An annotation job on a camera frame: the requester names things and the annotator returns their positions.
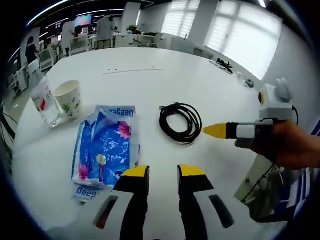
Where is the black object on table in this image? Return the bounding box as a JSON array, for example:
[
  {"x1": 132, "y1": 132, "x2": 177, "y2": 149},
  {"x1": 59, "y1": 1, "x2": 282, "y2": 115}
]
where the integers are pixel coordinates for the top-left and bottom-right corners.
[{"x1": 215, "y1": 57, "x2": 234, "y2": 74}]

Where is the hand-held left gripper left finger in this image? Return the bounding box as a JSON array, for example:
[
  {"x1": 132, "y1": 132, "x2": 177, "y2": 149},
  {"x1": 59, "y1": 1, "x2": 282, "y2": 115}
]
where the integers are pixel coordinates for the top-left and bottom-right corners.
[{"x1": 47, "y1": 164, "x2": 151, "y2": 240}]

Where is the floral paper cup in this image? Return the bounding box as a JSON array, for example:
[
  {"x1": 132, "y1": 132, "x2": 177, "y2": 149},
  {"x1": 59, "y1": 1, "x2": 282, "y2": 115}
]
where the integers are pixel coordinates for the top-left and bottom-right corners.
[{"x1": 54, "y1": 79, "x2": 84, "y2": 120}]

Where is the green potted plant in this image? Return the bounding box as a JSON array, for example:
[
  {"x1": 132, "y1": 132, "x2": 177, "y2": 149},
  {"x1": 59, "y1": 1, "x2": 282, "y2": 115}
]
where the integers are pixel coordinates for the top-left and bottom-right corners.
[{"x1": 126, "y1": 24, "x2": 141, "y2": 35}]

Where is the person's right hand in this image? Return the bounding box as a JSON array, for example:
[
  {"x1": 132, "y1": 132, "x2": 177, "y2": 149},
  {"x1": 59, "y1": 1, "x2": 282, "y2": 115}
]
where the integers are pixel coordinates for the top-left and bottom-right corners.
[{"x1": 248, "y1": 120, "x2": 320, "y2": 171}]

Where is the white window blind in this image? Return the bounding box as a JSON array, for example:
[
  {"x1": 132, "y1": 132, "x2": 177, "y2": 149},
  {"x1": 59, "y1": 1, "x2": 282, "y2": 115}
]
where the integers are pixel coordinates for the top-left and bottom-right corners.
[
  {"x1": 204, "y1": 0, "x2": 283, "y2": 81},
  {"x1": 162, "y1": 0, "x2": 201, "y2": 42}
]

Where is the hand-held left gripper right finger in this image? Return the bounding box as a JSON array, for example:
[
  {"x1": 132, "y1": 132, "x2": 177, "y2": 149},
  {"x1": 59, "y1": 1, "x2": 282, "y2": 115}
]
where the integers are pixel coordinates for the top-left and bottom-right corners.
[{"x1": 177, "y1": 164, "x2": 271, "y2": 240}]

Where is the white office chair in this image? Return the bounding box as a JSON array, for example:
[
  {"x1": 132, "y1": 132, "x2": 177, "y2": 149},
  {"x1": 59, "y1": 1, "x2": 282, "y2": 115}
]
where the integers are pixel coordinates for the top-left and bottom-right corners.
[{"x1": 38, "y1": 48, "x2": 55, "y2": 71}]

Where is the person's white striped clothing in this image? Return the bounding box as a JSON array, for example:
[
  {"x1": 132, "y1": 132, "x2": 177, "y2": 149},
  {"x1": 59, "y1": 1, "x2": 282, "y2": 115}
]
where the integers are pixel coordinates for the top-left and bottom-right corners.
[{"x1": 284, "y1": 166, "x2": 320, "y2": 212}]

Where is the colourful wall screen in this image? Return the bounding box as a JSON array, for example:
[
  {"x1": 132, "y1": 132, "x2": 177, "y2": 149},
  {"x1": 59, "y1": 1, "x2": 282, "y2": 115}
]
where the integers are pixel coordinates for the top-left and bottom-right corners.
[{"x1": 74, "y1": 14, "x2": 94, "y2": 26}]

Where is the clear water bottle red label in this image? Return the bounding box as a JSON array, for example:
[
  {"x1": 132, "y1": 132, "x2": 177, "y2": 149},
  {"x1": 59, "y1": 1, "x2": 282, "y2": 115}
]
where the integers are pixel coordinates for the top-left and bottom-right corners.
[{"x1": 31, "y1": 75, "x2": 64, "y2": 129}]

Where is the white table cable cover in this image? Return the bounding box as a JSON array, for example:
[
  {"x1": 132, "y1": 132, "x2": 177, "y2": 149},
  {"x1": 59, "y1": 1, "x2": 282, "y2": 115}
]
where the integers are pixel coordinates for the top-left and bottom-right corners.
[{"x1": 101, "y1": 66, "x2": 165, "y2": 76}]

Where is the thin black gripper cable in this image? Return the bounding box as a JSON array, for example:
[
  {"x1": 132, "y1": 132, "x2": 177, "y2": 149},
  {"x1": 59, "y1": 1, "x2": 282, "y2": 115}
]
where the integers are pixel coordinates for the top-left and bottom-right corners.
[{"x1": 291, "y1": 104, "x2": 300, "y2": 126}]

